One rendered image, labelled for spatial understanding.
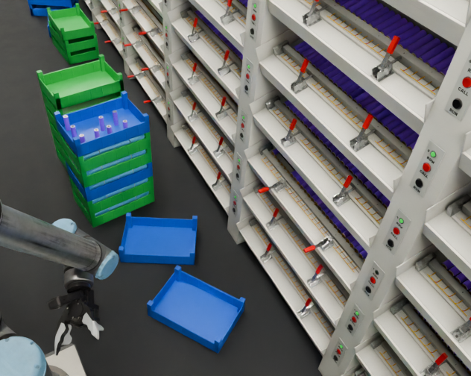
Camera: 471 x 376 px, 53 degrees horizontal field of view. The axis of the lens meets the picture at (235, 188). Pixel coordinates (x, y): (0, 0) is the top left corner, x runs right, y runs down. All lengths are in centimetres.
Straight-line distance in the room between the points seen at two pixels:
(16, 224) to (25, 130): 161
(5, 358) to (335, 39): 115
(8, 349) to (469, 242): 115
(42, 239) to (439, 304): 92
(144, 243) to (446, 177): 136
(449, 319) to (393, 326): 22
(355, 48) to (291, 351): 109
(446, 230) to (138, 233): 136
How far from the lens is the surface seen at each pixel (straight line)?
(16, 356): 142
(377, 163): 115
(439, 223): 107
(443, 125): 96
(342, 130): 122
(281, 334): 182
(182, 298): 187
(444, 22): 93
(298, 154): 142
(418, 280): 120
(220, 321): 182
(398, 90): 105
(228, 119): 184
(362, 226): 127
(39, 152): 254
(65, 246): 127
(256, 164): 166
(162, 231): 207
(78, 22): 334
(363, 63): 112
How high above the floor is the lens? 158
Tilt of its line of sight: 44 degrees down
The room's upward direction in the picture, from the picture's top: 6 degrees clockwise
